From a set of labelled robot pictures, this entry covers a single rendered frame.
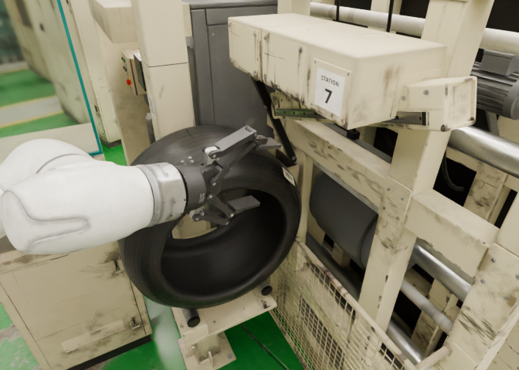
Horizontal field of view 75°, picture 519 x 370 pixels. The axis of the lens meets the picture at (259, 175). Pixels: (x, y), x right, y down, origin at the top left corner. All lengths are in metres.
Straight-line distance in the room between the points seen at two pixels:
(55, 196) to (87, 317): 1.63
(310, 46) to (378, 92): 0.18
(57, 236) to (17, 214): 0.05
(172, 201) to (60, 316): 1.55
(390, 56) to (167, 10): 0.67
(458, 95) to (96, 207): 0.65
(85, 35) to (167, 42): 3.07
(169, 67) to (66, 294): 1.21
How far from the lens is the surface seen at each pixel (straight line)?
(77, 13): 4.15
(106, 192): 0.44
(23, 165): 0.57
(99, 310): 2.02
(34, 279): 1.82
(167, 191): 0.49
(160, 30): 1.13
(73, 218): 0.43
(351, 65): 0.68
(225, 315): 1.38
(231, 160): 0.57
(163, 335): 2.36
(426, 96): 0.75
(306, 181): 1.54
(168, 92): 1.17
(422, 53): 0.79
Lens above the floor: 1.92
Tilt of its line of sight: 32 degrees down
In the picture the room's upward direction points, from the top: straight up
